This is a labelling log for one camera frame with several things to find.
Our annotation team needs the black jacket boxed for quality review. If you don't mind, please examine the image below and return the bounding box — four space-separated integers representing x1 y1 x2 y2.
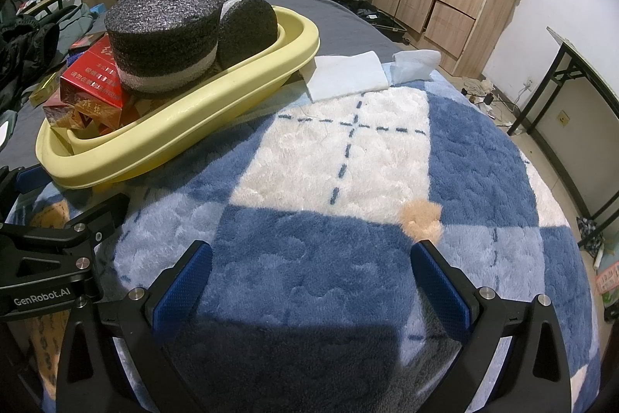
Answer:
0 19 66 114

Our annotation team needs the pink box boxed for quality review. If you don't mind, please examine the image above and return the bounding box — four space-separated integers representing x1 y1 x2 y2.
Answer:
597 260 619 298

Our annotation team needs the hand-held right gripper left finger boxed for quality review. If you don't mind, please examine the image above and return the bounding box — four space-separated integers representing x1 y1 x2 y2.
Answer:
55 240 214 413

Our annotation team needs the open black suitcase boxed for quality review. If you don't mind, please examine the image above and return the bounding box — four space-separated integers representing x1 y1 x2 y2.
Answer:
333 0 412 41

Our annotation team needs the yellow box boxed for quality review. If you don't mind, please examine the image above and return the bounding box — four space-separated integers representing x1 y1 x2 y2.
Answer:
29 74 62 107

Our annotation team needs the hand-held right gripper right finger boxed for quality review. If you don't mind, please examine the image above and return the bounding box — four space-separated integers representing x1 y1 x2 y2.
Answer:
410 239 574 413

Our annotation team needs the white crumpled cloth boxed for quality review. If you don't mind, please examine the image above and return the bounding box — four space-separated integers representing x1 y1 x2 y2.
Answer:
392 49 442 84

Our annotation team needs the small black foam cylinder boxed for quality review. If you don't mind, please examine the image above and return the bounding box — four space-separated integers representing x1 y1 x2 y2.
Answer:
216 0 282 69

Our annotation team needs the blue white plaid blanket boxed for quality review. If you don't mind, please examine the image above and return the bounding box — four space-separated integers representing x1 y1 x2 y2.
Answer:
0 67 603 413

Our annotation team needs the black folding table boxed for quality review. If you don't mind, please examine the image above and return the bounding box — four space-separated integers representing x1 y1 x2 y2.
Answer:
507 26 619 249

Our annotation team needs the white folded cloth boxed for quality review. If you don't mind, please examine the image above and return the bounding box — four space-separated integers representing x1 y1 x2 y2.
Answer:
304 50 389 103

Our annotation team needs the large black foam cylinder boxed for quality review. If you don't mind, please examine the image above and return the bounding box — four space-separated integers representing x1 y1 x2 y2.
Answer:
104 0 224 94

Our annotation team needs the red box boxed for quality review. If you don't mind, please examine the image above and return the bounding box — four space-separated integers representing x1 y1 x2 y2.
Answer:
59 33 133 124
43 98 124 134

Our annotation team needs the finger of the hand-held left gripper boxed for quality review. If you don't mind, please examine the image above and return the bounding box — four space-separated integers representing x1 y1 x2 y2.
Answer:
0 165 43 206
0 194 130 293

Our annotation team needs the yellow plastic basin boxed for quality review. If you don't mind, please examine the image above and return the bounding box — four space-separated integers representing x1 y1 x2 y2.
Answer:
35 5 321 190

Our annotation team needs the floor power strip with cables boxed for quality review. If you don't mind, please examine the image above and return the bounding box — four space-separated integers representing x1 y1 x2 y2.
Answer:
459 77 513 123

